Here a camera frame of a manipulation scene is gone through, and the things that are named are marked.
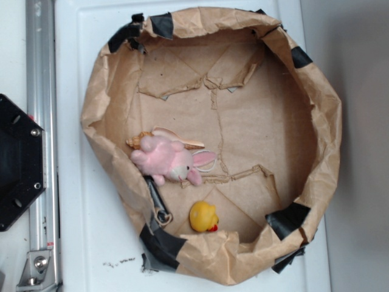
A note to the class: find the yellow rubber duck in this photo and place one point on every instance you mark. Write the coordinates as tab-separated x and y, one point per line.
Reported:
203	217

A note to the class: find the pink plush bunny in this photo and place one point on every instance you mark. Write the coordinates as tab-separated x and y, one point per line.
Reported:
164	159

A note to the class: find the tan conch seashell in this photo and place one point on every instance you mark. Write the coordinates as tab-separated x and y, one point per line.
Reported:
134	142

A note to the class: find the brown paper bag bin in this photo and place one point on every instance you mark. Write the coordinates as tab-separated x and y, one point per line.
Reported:
236	81

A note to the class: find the aluminium extrusion rail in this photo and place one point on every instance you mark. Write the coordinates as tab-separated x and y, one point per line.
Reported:
44	213

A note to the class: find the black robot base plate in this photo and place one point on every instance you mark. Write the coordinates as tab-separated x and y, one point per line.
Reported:
22	162

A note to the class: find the metal corner bracket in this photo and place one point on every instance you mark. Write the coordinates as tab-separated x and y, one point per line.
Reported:
38	273

